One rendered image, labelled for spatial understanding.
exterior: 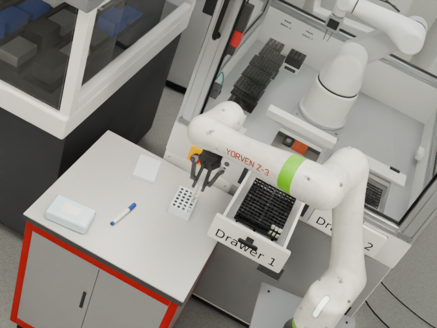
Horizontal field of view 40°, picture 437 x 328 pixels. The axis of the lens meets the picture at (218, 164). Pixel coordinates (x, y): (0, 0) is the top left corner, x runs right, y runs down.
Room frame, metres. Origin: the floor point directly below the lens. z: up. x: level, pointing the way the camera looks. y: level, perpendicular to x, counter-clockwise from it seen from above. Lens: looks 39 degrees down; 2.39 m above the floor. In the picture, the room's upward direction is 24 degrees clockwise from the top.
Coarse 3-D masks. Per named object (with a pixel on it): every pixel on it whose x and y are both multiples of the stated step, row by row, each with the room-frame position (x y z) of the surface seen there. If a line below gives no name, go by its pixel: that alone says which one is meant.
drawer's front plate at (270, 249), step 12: (216, 216) 1.52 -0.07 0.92; (216, 228) 1.51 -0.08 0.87; (228, 228) 1.51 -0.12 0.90; (240, 228) 1.50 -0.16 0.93; (228, 240) 1.51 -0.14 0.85; (264, 240) 1.50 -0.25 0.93; (240, 252) 1.50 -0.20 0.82; (264, 252) 1.49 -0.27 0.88; (276, 252) 1.49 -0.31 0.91; (288, 252) 1.49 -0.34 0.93; (264, 264) 1.49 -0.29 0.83; (276, 264) 1.49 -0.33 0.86
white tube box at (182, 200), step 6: (180, 186) 1.72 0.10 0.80; (180, 192) 1.70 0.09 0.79; (186, 192) 1.70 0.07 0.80; (174, 198) 1.64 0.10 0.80; (180, 198) 1.66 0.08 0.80; (186, 198) 1.67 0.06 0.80; (174, 204) 1.62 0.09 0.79; (180, 204) 1.64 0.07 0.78; (186, 204) 1.64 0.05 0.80; (192, 204) 1.65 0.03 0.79; (168, 210) 1.60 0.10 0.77; (174, 210) 1.60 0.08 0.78; (180, 210) 1.60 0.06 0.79; (186, 210) 1.61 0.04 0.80; (180, 216) 1.60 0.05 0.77; (186, 216) 1.60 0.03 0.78
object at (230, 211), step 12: (252, 180) 1.86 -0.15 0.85; (264, 180) 1.86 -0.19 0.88; (240, 192) 1.75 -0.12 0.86; (228, 204) 1.65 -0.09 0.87; (240, 204) 1.72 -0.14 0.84; (300, 204) 1.81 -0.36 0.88; (228, 216) 1.63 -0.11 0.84; (252, 228) 1.62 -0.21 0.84; (288, 228) 1.70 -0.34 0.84; (288, 240) 1.58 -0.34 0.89
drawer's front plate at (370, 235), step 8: (312, 216) 1.80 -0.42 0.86; (320, 216) 1.79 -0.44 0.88; (328, 216) 1.79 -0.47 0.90; (312, 224) 1.79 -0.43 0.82; (328, 232) 1.79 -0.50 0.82; (368, 232) 1.77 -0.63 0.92; (376, 232) 1.78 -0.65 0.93; (368, 240) 1.77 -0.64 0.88; (376, 240) 1.77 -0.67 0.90; (384, 240) 1.76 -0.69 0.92; (368, 248) 1.77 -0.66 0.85; (376, 248) 1.77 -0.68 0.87
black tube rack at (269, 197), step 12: (252, 192) 1.74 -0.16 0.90; (264, 192) 1.76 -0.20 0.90; (276, 192) 1.79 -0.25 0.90; (252, 204) 1.67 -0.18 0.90; (264, 204) 1.70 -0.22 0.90; (276, 204) 1.73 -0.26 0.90; (288, 204) 1.75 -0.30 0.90; (240, 216) 1.62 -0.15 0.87; (264, 216) 1.68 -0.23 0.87; (276, 216) 1.67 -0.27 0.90; (288, 216) 1.69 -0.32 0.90; (264, 228) 1.61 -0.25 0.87; (276, 240) 1.59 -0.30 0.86
